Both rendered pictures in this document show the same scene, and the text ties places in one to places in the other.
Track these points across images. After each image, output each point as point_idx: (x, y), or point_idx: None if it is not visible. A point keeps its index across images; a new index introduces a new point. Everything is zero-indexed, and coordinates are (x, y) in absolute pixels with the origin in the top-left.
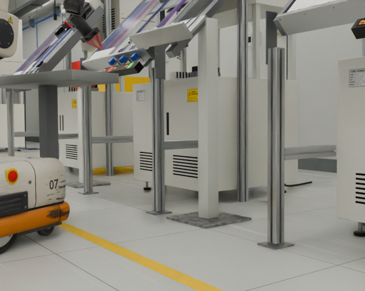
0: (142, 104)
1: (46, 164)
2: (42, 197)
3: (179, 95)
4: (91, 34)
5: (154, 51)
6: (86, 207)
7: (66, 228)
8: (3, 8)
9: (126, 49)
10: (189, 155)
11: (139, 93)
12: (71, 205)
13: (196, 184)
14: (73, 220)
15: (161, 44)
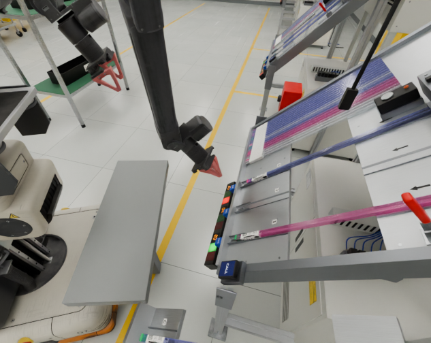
0: (305, 186)
1: (71, 327)
2: (73, 336)
3: (311, 254)
4: (196, 171)
5: None
6: (199, 256)
7: (129, 314)
8: None
9: (250, 191)
10: (289, 301)
11: (309, 175)
12: (199, 239)
13: (280, 320)
14: (155, 292)
15: (227, 295)
